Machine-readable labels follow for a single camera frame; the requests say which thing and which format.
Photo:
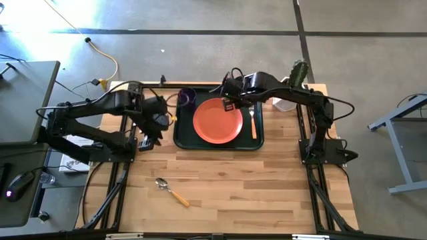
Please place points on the grey metal table frame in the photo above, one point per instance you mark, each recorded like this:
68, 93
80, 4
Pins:
397, 143

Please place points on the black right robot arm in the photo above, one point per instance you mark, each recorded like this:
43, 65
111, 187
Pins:
293, 93

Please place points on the white plant pot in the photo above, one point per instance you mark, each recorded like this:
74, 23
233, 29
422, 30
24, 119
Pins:
283, 105

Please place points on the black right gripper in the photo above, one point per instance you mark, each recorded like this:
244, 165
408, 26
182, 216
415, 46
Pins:
235, 90

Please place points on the green cactus plant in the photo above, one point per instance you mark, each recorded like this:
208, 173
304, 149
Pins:
298, 73

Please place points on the purple plastic cup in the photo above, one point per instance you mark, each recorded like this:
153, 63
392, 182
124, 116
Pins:
187, 98

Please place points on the black aluminium table frame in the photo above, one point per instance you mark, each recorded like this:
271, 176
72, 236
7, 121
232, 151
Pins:
115, 186

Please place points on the clear water bottle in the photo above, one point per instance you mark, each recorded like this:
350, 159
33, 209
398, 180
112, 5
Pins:
47, 178

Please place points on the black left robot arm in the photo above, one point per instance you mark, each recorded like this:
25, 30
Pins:
83, 133

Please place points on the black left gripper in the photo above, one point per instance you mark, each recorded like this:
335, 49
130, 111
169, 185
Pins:
156, 116

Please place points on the black desk surface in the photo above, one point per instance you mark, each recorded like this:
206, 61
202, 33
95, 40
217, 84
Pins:
16, 213

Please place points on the dark green serving tray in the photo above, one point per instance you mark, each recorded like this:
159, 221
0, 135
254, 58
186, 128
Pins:
187, 140

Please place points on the white printed booklet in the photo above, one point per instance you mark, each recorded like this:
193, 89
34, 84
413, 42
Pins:
71, 165

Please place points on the black computer mouse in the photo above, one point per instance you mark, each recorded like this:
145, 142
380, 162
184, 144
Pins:
18, 186

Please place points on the orange plastic plate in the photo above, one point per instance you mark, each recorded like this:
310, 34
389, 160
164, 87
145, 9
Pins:
213, 123

